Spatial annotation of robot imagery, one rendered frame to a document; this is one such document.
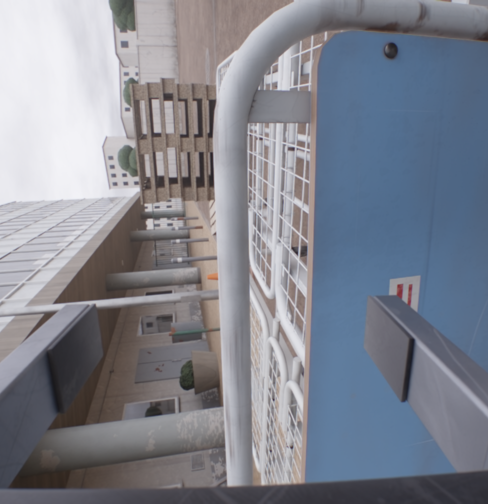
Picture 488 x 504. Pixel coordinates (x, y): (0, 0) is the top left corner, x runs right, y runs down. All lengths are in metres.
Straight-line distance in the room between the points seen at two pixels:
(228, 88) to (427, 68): 0.13
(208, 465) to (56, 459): 3.31
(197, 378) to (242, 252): 8.85
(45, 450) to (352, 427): 6.14
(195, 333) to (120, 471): 3.48
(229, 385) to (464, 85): 0.27
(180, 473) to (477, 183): 8.24
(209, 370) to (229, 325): 8.87
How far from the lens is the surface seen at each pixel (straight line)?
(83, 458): 6.28
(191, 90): 3.87
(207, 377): 9.13
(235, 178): 0.23
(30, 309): 5.83
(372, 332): 0.17
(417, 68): 0.28
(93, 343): 0.17
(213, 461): 8.50
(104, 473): 8.79
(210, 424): 6.05
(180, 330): 6.70
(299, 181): 2.38
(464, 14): 0.31
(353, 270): 0.27
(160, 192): 4.00
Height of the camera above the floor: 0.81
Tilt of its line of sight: 11 degrees down
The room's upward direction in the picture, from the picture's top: 94 degrees counter-clockwise
